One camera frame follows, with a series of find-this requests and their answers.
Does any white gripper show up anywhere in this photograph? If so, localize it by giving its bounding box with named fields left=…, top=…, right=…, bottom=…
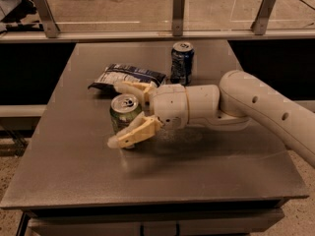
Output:
left=107, top=81, right=188, bottom=148

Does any green soda can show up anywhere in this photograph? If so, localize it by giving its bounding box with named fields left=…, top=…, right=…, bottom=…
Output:
left=109, top=93, right=142, bottom=133

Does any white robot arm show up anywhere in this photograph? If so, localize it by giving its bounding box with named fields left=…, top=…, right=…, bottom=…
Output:
left=107, top=70, right=315, bottom=167

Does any blue soda can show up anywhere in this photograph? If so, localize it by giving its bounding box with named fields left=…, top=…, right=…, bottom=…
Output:
left=170, top=41, right=194, bottom=86

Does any blue white chip bag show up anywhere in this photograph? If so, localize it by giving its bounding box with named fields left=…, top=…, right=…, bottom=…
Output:
left=88, top=63, right=166, bottom=92

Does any grey table cabinet base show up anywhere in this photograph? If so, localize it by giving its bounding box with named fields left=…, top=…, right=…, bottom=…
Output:
left=15, top=200, right=284, bottom=236

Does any middle metal bracket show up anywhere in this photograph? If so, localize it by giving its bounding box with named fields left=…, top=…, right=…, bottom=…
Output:
left=171, top=0, right=185, bottom=36

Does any metal bracket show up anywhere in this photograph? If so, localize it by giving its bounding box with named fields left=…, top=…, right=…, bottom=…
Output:
left=32, top=0, right=60, bottom=38
left=251, top=0, right=277, bottom=35
left=171, top=0, right=185, bottom=36

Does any left metal bracket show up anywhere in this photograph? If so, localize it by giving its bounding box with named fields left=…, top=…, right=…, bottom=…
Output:
left=32, top=0, right=60, bottom=38

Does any right metal bracket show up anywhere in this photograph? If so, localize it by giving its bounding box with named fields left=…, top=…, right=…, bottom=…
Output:
left=251, top=0, right=277, bottom=35

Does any metal rail bar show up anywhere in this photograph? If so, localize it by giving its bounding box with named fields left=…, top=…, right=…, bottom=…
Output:
left=0, top=29, right=315, bottom=43

